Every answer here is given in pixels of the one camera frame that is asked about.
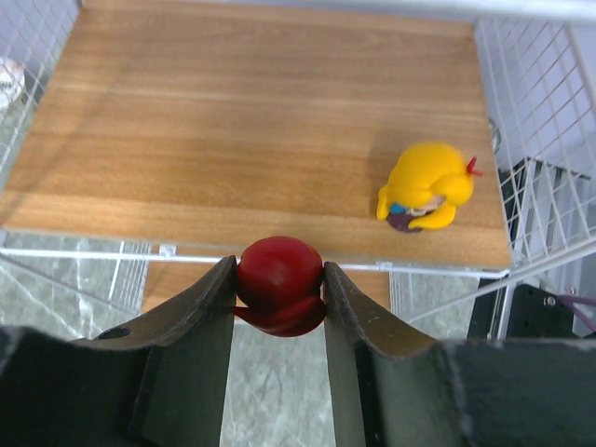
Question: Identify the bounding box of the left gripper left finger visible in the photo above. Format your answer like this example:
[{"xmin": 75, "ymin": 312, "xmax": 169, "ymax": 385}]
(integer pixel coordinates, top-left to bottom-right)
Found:
[{"xmin": 1, "ymin": 256, "xmax": 237, "ymax": 446}]

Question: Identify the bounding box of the Chobani yogurt cup behind shelf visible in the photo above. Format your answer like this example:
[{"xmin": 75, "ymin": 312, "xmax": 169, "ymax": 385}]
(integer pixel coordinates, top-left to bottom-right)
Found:
[{"xmin": 0, "ymin": 57, "xmax": 25, "ymax": 112}]

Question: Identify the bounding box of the white wire wooden shelf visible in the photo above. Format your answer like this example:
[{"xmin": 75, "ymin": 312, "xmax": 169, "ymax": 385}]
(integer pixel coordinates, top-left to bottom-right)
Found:
[{"xmin": 0, "ymin": 0, "xmax": 596, "ymax": 327}]

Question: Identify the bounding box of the yellow duck toy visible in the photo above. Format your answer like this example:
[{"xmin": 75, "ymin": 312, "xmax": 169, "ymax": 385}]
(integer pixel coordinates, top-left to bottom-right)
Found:
[{"xmin": 375, "ymin": 142, "xmax": 482, "ymax": 234}]

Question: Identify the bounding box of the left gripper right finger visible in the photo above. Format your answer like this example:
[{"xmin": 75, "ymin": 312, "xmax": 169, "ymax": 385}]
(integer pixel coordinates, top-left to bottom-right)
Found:
[{"xmin": 323, "ymin": 262, "xmax": 595, "ymax": 446}]

